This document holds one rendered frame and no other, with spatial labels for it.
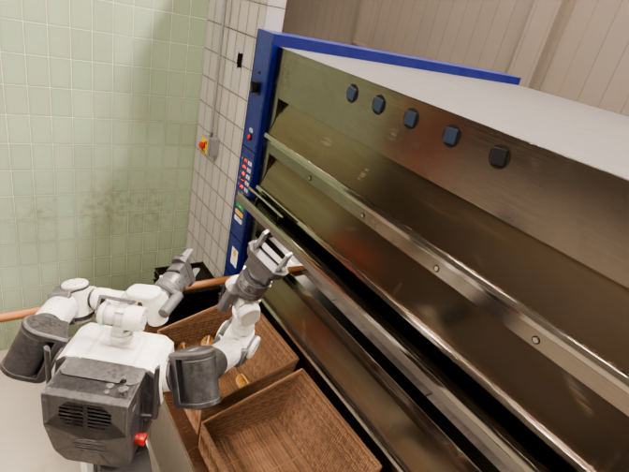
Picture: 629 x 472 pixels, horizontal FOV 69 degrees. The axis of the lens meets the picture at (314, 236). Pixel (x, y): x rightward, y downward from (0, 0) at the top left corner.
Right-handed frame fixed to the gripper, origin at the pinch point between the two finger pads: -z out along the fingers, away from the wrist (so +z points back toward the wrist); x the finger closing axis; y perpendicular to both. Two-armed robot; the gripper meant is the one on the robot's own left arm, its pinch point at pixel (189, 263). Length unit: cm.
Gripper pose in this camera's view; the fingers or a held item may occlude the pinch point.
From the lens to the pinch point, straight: 170.4
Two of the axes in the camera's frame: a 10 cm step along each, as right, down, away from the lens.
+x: 1.8, 8.6, 4.8
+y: 9.5, -0.2, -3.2
